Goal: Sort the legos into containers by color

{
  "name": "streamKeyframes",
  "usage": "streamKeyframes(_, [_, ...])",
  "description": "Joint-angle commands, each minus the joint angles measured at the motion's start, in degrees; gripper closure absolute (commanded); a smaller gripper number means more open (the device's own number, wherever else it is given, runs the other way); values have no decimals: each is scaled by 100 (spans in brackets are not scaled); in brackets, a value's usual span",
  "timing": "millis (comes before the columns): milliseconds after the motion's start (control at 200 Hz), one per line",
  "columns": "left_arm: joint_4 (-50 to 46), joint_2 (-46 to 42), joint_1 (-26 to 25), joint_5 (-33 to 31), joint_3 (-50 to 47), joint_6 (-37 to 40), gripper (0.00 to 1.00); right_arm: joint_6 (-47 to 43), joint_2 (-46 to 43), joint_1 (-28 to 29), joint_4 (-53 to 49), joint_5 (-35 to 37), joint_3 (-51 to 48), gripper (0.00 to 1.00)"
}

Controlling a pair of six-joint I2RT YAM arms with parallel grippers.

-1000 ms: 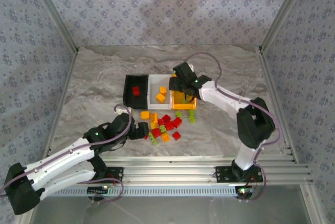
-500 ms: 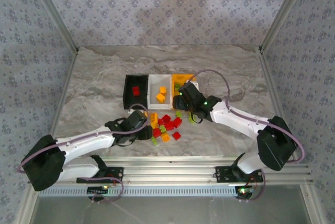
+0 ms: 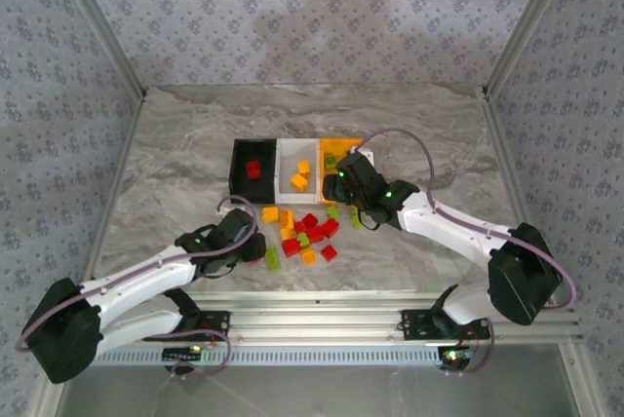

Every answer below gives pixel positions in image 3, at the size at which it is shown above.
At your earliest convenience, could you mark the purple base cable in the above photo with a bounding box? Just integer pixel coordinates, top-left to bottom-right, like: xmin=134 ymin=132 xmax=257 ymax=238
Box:
xmin=446 ymin=317 xmax=496 ymax=374
xmin=170 ymin=328 xmax=233 ymax=382

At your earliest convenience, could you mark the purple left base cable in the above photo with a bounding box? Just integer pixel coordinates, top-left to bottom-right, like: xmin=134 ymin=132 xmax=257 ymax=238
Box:
xmin=170 ymin=328 xmax=233 ymax=382

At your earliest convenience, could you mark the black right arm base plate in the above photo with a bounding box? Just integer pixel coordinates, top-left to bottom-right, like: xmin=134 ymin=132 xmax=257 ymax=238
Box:
xmin=399 ymin=308 xmax=491 ymax=340

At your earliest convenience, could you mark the aluminium frame side rail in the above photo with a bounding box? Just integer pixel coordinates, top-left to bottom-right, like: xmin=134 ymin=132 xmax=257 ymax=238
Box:
xmin=480 ymin=88 xmax=557 ymax=301
xmin=77 ymin=89 xmax=147 ymax=297

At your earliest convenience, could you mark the black plastic bin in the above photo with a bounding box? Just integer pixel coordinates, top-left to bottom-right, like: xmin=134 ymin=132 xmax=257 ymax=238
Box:
xmin=228 ymin=137 xmax=280 ymax=205

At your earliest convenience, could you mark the white plastic bin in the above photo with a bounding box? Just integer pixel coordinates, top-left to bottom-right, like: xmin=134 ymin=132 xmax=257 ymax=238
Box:
xmin=275 ymin=136 xmax=324 ymax=206

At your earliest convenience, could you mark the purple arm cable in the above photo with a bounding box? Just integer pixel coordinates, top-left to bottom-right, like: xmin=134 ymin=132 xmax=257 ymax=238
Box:
xmin=14 ymin=195 xmax=259 ymax=353
xmin=355 ymin=127 xmax=579 ymax=311

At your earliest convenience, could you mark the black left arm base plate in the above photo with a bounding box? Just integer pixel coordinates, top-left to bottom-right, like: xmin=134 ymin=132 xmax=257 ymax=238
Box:
xmin=182 ymin=309 xmax=231 ymax=343

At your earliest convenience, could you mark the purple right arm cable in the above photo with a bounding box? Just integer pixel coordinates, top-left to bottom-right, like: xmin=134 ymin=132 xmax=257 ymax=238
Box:
xmin=355 ymin=127 xmax=579 ymax=311

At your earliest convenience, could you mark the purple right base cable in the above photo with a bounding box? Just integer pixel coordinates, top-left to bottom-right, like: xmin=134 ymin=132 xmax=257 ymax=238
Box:
xmin=446 ymin=317 xmax=496 ymax=374

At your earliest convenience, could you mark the aluminium frame post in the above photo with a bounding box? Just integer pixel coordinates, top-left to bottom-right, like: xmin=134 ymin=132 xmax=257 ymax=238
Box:
xmin=485 ymin=0 xmax=584 ymax=95
xmin=46 ymin=0 xmax=147 ymax=96

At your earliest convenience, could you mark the orange plastic bin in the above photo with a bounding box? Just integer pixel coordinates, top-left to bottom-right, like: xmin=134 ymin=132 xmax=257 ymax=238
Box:
xmin=319 ymin=136 xmax=365 ymax=207

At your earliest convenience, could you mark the aluminium frame base beam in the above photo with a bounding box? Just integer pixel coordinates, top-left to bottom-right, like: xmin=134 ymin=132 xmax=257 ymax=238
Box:
xmin=85 ymin=289 xmax=584 ymax=346

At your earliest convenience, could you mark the grey slotted cable duct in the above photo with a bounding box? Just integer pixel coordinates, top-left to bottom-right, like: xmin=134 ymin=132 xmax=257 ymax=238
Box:
xmin=92 ymin=344 xmax=443 ymax=367

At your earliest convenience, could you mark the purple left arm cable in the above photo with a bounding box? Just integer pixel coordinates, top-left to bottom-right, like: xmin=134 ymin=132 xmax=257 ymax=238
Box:
xmin=14 ymin=195 xmax=259 ymax=353

